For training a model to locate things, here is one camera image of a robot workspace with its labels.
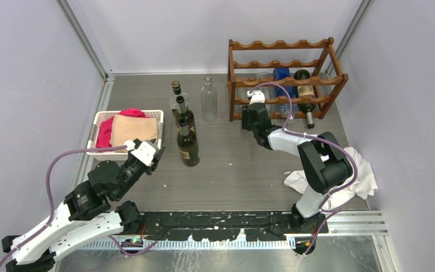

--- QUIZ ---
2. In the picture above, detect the clear glass bottle front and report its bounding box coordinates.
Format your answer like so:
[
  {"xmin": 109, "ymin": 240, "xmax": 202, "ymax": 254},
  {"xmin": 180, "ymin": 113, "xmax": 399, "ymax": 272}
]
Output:
[{"xmin": 256, "ymin": 71, "xmax": 275, "ymax": 116}]

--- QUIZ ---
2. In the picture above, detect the green wine bottle front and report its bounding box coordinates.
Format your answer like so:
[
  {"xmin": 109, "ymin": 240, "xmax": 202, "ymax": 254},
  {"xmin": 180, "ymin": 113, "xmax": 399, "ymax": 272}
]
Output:
[{"xmin": 177, "ymin": 117, "xmax": 200, "ymax": 167}]

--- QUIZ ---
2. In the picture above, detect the blue square glass bottle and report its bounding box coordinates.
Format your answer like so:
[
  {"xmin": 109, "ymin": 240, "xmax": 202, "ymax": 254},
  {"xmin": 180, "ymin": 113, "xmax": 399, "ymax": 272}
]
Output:
[{"xmin": 271, "ymin": 68, "xmax": 299, "ymax": 125}]

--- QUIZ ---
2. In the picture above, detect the dark green wine bottle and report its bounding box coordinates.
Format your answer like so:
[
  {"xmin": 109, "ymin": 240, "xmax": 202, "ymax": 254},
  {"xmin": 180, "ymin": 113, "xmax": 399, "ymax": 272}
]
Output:
[{"xmin": 293, "ymin": 69, "xmax": 315, "ymax": 129}]

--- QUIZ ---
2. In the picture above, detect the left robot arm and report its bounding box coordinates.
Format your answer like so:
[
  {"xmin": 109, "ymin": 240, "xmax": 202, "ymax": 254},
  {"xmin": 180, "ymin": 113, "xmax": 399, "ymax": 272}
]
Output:
[{"xmin": 0, "ymin": 139, "xmax": 165, "ymax": 271}]

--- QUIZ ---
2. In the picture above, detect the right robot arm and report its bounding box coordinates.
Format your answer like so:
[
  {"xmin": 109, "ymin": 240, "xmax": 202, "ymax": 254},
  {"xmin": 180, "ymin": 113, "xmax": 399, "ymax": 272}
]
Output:
[{"xmin": 241, "ymin": 103, "xmax": 357, "ymax": 233}]

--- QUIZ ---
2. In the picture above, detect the tall clear glass bottle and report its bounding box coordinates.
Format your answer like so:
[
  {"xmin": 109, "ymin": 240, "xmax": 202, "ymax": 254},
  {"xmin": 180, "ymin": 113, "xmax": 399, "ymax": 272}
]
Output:
[{"xmin": 200, "ymin": 76, "xmax": 218, "ymax": 122}]

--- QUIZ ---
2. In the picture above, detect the wooden wine rack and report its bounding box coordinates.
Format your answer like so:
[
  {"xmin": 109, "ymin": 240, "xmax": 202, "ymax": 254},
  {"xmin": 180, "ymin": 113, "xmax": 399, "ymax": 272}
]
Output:
[{"xmin": 227, "ymin": 37, "xmax": 349, "ymax": 122}]

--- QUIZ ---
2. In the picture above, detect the clear whisky bottle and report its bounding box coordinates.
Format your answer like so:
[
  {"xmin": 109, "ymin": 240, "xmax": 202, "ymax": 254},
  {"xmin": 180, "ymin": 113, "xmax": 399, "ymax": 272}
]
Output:
[{"xmin": 169, "ymin": 80, "xmax": 189, "ymax": 113}]

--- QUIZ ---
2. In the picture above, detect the beige folded cloth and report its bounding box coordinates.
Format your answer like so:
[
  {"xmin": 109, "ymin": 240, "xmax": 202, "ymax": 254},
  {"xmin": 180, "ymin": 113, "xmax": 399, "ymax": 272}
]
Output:
[{"xmin": 110, "ymin": 114, "xmax": 159, "ymax": 147}]

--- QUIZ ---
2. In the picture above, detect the white plastic basket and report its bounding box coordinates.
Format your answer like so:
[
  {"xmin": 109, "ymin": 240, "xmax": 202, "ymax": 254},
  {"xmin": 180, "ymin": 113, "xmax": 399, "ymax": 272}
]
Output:
[{"xmin": 87, "ymin": 110, "xmax": 164, "ymax": 161}]

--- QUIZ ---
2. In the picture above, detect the red cloth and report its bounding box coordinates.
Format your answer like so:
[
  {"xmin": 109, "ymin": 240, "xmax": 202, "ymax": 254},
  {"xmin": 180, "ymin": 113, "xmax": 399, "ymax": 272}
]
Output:
[{"xmin": 95, "ymin": 108, "xmax": 146, "ymax": 148}]

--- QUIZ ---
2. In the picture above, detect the white cloth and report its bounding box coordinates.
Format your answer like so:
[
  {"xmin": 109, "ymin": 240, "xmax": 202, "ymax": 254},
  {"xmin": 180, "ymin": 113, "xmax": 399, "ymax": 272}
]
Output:
[{"xmin": 284, "ymin": 147, "xmax": 378, "ymax": 210}]

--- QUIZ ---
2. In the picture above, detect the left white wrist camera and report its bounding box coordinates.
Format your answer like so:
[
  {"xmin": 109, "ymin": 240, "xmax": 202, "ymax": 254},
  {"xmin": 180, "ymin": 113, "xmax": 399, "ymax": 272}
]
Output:
[{"xmin": 125, "ymin": 140, "xmax": 159, "ymax": 166}]

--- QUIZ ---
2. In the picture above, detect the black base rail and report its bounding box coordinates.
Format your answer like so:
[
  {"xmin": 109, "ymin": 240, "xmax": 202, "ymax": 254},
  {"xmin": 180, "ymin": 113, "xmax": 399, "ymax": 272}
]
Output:
[{"xmin": 122, "ymin": 211, "xmax": 325, "ymax": 242}]

